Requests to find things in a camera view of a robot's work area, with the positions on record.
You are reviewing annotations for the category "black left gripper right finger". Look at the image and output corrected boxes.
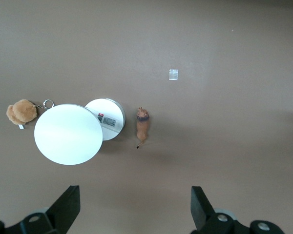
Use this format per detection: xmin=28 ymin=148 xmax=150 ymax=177
xmin=190 ymin=185 xmax=285 ymax=234

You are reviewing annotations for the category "white round stand lamp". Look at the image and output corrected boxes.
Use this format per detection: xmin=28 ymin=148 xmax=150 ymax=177
xmin=34 ymin=97 xmax=126 ymax=166

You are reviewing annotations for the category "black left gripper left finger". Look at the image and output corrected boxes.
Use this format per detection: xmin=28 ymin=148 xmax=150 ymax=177
xmin=0 ymin=185 xmax=82 ymax=234

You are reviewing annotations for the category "brown bear plush keychain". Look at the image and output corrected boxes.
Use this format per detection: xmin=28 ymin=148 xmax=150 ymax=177
xmin=6 ymin=98 xmax=55 ymax=130

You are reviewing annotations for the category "brown lion statue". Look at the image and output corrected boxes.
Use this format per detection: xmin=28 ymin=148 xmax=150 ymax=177
xmin=135 ymin=106 xmax=150 ymax=149

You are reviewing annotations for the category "clear tape piece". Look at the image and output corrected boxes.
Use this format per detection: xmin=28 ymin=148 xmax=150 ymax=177
xmin=168 ymin=68 xmax=180 ymax=81

